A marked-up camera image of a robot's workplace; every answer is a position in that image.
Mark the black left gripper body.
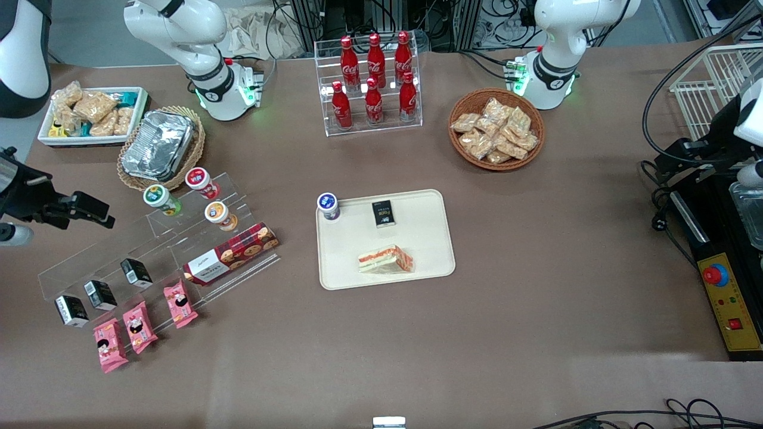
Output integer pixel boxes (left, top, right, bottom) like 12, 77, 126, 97
694, 95, 749, 179

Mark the red-lid yogurt cup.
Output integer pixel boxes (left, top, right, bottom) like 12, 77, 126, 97
185, 167, 221, 201

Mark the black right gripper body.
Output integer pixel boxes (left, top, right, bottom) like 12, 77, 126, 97
0, 156, 68, 231

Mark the orange-lid yogurt cup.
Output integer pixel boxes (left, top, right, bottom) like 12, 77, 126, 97
204, 201, 238, 232

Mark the green-lid yogurt cup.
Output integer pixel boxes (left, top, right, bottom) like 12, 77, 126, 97
143, 184, 182, 217

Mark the crumpled beige paper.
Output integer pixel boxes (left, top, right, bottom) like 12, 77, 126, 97
224, 7, 306, 61

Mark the white rectangular plastic bin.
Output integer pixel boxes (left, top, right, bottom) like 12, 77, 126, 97
37, 87, 150, 148

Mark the black cable with plug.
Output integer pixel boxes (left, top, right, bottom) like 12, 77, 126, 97
640, 160, 698, 269

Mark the silver foil food container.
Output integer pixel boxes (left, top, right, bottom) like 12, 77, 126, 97
121, 110, 198, 182

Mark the white wire rack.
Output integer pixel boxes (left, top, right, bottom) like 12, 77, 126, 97
669, 43, 763, 141

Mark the red plaid cookie box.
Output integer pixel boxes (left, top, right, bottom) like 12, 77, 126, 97
182, 222, 280, 286

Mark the round brown wicker basket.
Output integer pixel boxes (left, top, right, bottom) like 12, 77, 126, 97
448, 88, 546, 172

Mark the blue-lid yogurt cup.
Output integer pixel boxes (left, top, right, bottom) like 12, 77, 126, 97
317, 192, 342, 222

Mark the pink snack packet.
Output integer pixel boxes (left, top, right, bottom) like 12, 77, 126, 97
123, 301, 160, 356
163, 279, 199, 330
93, 318, 129, 375

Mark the red cola bottle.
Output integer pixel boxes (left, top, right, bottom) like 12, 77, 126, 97
364, 77, 384, 126
340, 36, 361, 91
331, 81, 353, 130
367, 33, 387, 89
398, 71, 418, 123
394, 31, 414, 84

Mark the aluminium equipment frame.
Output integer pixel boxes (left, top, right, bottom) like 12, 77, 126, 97
289, 0, 540, 53

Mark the black floor cable bundle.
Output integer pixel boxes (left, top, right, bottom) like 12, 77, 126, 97
531, 397, 763, 429

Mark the small black drink carton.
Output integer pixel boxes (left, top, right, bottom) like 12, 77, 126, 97
54, 295, 91, 329
371, 200, 398, 229
83, 280, 118, 312
120, 258, 154, 291

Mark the beige plastic tray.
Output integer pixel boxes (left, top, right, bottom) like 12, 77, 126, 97
315, 189, 457, 291

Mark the oval light wicker basket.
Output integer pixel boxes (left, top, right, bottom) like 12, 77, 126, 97
117, 105, 207, 192

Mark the long black looped cable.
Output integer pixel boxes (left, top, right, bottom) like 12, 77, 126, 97
641, 13, 763, 164

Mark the black machine base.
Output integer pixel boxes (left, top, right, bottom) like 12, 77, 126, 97
669, 170, 763, 363

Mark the clear acrylic stepped stand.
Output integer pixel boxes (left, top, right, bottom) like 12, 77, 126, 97
38, 172, 283, 327

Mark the yellow emergency stop control box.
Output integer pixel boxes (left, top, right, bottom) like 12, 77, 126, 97
696, 253, 763, 353

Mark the triangle sandwich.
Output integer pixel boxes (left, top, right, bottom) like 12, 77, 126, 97
358, 244, 415, 275

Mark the clear plastic container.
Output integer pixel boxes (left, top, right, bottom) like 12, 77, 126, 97
728, 181, 763, 251

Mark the clear acrylic bottle rack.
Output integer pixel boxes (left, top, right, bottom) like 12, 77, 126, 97
314, 36, 423, 138

